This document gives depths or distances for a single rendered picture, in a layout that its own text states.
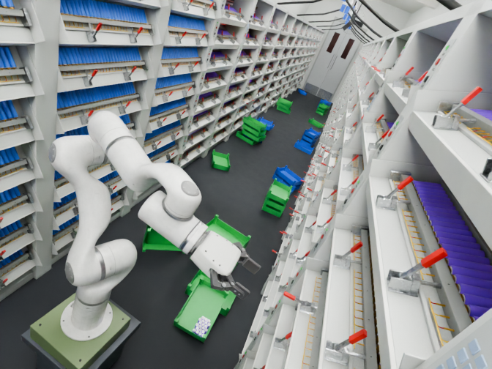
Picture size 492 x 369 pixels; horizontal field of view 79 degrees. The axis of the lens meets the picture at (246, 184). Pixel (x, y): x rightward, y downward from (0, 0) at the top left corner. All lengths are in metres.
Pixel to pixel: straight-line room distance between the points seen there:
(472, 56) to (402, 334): 0.64
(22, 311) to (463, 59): 2.02
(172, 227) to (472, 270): 0.57
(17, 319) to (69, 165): 1.08
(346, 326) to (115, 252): 0.79
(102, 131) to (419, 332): 0.82
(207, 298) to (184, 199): 1.37
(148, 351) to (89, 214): 0.96
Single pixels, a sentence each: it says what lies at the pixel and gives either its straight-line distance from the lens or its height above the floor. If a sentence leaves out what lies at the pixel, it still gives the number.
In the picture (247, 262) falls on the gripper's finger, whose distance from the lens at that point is 0.79.
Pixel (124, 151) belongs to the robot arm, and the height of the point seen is 1.20.
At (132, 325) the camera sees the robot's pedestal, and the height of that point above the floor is 0.28.
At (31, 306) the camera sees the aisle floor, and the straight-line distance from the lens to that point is 1.97.
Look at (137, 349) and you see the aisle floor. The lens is 1.83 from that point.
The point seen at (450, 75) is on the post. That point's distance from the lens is 0.87.
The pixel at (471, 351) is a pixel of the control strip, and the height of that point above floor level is 1.46.
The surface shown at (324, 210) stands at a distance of 1.46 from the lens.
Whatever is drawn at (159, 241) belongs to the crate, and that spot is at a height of 0.03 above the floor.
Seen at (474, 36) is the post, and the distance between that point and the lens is 0.88.
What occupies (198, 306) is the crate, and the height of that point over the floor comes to 0.05.
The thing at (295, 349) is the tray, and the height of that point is 0.96.
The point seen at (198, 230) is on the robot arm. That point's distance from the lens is 0.72.
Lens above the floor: 1.62
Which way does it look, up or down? 29 degrees down
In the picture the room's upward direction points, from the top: 23 degrees clockwise
